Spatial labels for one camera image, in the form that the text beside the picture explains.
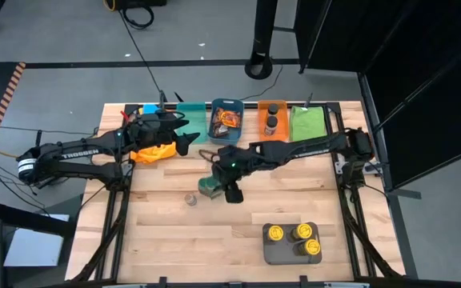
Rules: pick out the green-lid spice jar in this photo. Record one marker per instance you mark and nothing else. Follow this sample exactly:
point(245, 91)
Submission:
point(209, 189)

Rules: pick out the black-lid spice jar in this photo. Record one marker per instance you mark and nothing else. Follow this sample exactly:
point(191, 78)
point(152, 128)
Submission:
point(273, 109)
point(270, 126)

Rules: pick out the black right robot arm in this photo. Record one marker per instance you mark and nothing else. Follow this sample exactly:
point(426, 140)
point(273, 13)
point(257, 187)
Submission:
point(306, 151)

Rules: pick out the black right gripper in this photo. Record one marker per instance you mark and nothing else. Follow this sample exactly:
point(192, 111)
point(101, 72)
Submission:
point(234, 164)

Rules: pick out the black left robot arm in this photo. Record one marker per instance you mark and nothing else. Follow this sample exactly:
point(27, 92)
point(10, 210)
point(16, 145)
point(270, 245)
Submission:
point(82, 153)

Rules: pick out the black stand pole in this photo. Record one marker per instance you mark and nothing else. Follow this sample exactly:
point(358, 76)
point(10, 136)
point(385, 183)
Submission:
point(261, 48)

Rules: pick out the orange spice packet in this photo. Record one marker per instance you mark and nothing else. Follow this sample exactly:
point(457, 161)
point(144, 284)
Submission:
point(229, 118)

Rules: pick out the orange plastic bin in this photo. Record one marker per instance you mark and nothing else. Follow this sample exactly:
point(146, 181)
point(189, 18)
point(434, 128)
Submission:
point(283, 124)

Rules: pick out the green cloth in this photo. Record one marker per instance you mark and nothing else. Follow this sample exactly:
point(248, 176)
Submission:
point(308, 124)

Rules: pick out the yellow-lid spice jar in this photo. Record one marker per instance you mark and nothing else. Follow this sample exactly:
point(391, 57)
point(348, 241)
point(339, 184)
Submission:
point(275, 233)
point(302, 231)
point(310, 247)

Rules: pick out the black room divider panel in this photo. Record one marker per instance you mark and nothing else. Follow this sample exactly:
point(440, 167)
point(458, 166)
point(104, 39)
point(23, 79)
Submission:
point(414, 80)

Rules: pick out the teal plastic bin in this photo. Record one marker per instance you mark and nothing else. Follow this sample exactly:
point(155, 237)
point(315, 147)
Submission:
point(196, 120)

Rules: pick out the white frame bracket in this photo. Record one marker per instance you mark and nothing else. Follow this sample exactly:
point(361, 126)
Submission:
point(125, 169)
point(338, 166)

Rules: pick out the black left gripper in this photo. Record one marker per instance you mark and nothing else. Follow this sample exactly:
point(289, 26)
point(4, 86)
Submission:
point(154, 132)

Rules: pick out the blue-grey plastic bin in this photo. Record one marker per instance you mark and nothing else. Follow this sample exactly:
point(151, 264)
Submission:
point(238, 134)

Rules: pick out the grey plastic bin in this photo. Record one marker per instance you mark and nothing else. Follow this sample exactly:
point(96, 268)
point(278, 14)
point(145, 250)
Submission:
point(278, 254)

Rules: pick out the brown spice packet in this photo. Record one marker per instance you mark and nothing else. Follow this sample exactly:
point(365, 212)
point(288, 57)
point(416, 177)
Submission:
point(219, 130)

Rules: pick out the small clear glass jar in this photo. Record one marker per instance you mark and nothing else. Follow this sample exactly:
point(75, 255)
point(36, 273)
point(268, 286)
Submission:
point(190, 199)

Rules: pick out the yellow cloth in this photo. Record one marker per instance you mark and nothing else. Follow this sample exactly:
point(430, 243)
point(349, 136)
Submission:
point(154, 154)

